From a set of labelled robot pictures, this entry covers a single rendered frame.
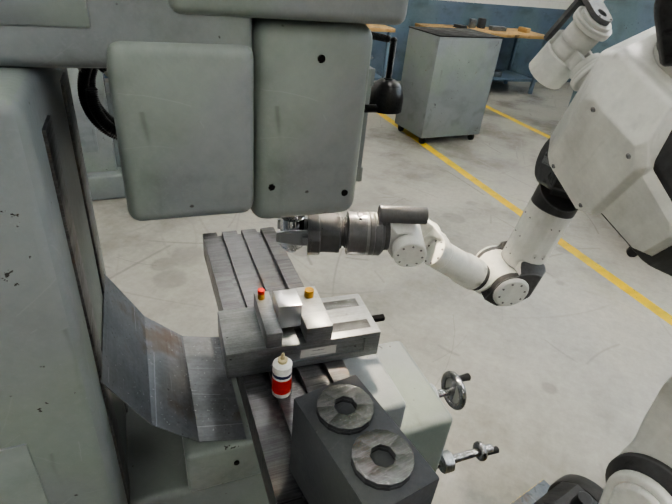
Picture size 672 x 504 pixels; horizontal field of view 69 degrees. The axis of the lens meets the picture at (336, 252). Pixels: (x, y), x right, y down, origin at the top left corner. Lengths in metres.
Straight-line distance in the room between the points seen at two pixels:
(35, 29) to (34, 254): 0.26
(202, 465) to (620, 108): 0.96
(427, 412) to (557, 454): 1.14
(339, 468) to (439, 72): 4.84
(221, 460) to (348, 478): 0.44
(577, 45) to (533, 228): 0.36
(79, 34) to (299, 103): 0.30
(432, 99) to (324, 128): 4.60
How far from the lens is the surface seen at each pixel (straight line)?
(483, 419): 2.40
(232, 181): 0.77
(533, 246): 1.08
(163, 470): 1.23
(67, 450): 0.93
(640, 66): 0.75
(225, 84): 0.72
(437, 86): 5.37
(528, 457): 2.35
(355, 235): 0.94
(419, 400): 1.38
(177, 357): 1.21
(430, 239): 1.06
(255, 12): 0.72
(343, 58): 0.78
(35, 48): 0.72
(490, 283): 1.10
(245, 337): 1.09
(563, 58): 0.89
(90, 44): 0.72
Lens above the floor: 1.72
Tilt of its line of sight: 32 degrees down
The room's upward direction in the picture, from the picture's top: 6 degrees clockwise
